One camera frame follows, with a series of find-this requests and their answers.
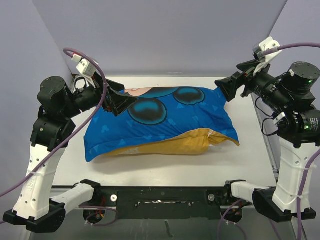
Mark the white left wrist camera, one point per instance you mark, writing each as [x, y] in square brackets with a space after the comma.
[84, 67]

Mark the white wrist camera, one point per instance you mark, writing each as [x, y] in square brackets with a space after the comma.
[84, 67]
[265, 52]

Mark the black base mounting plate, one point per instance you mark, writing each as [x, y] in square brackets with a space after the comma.
[158, 203]

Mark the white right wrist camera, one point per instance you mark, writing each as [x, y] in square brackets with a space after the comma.
[265, 52]

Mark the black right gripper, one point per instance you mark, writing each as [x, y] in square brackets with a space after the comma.
[249, 68]

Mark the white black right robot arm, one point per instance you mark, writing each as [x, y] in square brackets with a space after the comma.
[298, 128]

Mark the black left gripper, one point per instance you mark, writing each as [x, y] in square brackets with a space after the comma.
[117, 102]

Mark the blue yellow Mickey pillowcase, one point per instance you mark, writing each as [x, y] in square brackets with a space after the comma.
[180, 120]

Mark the aluminium frame rail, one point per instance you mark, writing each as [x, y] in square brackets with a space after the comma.
[240, 221]

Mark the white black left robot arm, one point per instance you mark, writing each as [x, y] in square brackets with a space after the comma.
[52, 131]

